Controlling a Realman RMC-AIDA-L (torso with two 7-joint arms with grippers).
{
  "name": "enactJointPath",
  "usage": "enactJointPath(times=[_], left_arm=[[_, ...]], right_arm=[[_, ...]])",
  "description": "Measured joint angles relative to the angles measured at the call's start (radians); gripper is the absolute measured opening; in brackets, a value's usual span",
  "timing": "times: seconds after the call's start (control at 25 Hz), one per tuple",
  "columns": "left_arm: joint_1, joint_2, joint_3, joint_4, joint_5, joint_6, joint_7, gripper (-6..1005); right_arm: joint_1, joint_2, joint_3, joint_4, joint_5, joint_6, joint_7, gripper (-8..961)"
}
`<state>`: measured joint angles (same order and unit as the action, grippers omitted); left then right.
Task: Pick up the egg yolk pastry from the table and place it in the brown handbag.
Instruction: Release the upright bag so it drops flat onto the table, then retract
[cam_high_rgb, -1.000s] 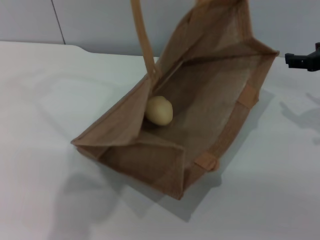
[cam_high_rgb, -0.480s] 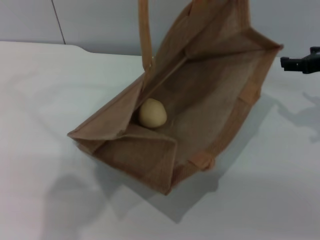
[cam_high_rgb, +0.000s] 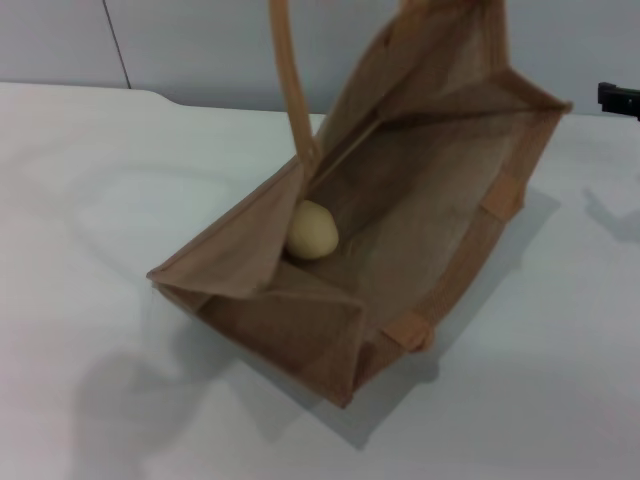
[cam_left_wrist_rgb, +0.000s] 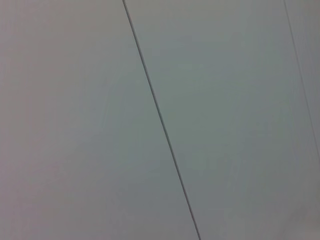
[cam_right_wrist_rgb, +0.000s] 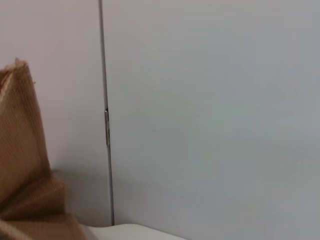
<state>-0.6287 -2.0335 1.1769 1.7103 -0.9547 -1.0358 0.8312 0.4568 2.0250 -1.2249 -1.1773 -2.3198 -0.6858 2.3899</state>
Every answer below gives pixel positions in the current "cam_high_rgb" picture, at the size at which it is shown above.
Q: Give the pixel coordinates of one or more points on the brown woven handbag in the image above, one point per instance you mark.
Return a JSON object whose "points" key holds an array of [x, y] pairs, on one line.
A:
{"points": [[425, 200]]}

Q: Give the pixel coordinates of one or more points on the egg yolk pastry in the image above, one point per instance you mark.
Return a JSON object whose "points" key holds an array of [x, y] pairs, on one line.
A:
{"points": [[312, 232]]}

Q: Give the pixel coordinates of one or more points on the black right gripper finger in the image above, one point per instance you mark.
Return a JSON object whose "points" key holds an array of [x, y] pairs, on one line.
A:
{"points": [[620, 100]]}

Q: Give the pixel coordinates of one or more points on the dark vertical wall joint strip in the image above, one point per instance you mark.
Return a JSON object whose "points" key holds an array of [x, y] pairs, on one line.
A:
{"points": [[117, 45]]}

